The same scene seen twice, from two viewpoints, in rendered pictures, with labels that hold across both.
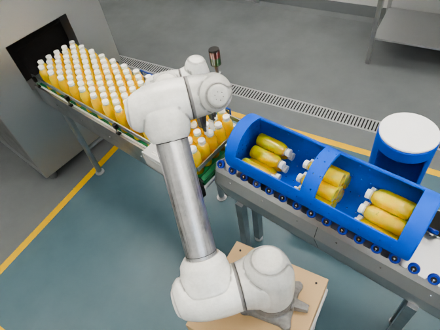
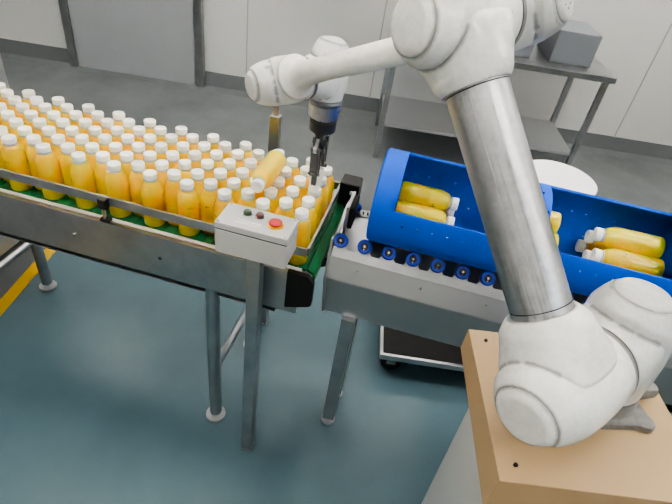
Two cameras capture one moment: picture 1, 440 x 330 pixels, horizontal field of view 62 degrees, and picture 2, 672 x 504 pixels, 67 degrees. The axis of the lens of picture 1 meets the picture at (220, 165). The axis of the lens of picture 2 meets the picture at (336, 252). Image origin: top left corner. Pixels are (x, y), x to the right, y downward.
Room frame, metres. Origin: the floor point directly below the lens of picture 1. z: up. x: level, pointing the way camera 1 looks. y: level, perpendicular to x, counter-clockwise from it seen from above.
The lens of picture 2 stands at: (0.29, 0.78, 1.89)
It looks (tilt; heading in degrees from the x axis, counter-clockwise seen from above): 38 degrees down; 321
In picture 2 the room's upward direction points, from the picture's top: 9 degrees clockwise
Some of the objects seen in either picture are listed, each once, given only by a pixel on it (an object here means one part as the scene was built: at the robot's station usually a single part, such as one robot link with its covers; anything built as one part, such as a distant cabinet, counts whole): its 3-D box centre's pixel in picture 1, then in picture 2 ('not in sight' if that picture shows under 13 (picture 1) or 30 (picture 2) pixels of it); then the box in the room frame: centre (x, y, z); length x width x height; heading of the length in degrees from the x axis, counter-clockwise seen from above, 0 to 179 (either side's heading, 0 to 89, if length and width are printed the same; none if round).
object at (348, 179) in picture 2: not in sight; (349, 192); (1.48, -0.20, 0.95); 0.10 x 0.07 x 0.10; 133
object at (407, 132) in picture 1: (408, 131); (559, 178); (1.17, -0.94, 1.03); 0.28 x 0.28 x 0.01
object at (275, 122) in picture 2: not in sight; (268, 234); (1.84, -0.09, 0.55); 0.04 x 0.04 x 1.10; 43
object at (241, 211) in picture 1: (244, 230); (337, 372); (1.22, -0.08, 0.31); 0.06 x 0.06 x 0.63; 43
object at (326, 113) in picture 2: not in sight; (324, 107); (1.38, 0.02, 1.34); 0.09 x 0.09 x 0.06
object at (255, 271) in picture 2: not in sight; (251, 365); (1.27, 0.27, 0.50); 0.04 x 0.04 x 1.00; 43
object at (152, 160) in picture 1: (164, 160); (256, 235); (1.27, 0.27, 1.05); 0.20 x 0.10 x 0.10; 43
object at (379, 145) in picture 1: (388, 186); not in sight; (1.17, -0.94, 0.59); 0.28 x 0.28 x 0.88
